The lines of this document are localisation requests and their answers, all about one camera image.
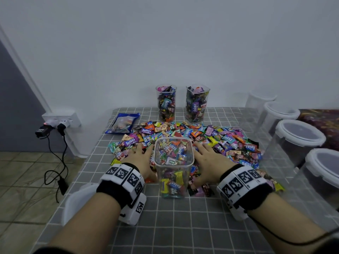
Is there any person's left hand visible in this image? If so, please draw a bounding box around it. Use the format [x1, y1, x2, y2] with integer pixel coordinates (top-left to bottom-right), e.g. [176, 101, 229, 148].
[127, 144, 155, 180]

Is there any tall transparent plastic jar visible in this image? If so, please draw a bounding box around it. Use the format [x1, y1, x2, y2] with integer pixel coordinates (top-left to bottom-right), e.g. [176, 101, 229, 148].
[156, 84, 177, 123]

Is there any black power plug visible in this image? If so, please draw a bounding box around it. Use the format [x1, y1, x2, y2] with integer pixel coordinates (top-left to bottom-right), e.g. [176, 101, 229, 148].
[35, 124, 67, 139]

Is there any dark patterned cloth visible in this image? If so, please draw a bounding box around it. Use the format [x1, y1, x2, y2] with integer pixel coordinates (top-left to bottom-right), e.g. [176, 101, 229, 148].
[299, 109, 339, 151]

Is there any person's right hand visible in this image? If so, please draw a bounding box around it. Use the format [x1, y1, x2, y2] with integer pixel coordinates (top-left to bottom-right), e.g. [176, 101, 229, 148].
[192, 143, 236, 188]

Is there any black marker-tagged left wristband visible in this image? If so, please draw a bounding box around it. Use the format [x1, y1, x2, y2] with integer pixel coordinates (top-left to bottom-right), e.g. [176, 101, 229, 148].
[96, 162, 146, 208]

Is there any person's left forearm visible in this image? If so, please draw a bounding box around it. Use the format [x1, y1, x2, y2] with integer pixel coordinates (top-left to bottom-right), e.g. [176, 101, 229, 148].
[50, 193, 123, 254]

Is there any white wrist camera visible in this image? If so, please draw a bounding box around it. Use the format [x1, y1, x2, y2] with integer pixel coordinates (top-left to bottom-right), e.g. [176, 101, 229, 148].
[119, 193, 147, 226]
[229, 201, 250, 221]

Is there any person's right forearm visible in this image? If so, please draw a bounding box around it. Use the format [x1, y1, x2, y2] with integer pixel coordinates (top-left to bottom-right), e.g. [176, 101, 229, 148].
[249, 193, 339, 254]

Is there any grey door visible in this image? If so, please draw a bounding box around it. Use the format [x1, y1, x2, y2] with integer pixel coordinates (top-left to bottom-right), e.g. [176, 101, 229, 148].
[0, 40, 51, 153]

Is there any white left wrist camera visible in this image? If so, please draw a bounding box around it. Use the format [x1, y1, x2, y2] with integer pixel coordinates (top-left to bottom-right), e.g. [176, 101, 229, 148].
[119, 193, 147, 226]

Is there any white wall socket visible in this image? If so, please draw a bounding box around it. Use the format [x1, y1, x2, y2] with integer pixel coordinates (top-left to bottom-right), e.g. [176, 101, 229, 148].
[42, 113, 82, 129]

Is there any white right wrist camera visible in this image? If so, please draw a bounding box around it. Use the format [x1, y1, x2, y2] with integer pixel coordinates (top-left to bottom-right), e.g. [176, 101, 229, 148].
[229, 201, 250, 221]

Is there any small transparent plastic jar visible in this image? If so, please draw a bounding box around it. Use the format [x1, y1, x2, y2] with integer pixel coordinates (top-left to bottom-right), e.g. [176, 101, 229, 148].
[244, 92, 277, 122]
[185, 84, 211, 124]
[154, 137, 195, 199]

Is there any pile of colourful candies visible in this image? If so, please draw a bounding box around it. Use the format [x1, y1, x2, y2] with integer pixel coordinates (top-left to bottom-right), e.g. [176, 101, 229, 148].
[108, 120, 284, 198]

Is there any black marker-tagged wristband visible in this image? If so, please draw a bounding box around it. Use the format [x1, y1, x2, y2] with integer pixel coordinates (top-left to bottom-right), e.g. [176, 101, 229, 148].
[217, 165, 274, 211]
[96, 162, 146, 208]

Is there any white square container lid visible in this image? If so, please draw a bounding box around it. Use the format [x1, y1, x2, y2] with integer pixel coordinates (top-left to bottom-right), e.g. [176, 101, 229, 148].
[61, 182, 100, 226]

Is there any blue snack packet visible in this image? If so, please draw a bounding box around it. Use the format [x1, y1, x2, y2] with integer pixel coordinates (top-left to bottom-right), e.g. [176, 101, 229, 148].
[105, 113, 142, 135]

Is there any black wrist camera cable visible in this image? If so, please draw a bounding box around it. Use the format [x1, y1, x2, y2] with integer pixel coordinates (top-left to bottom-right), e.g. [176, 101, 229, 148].
[249, 214, 339, 246]

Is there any black power cable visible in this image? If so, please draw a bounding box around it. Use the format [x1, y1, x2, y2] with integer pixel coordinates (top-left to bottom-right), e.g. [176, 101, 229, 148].
[44, 132, 70, 203]

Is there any black marker-tagged right wristband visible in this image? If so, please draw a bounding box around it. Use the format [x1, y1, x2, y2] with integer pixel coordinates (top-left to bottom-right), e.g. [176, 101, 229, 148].
[217, 165, 274, 211]

